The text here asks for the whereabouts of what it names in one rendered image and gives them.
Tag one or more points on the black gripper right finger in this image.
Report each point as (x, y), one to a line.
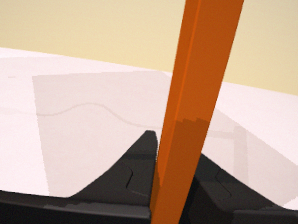
(215, 197)

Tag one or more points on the orange handle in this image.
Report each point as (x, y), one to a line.
(207, 32)

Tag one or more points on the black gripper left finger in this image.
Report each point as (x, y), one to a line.
(120, 195)

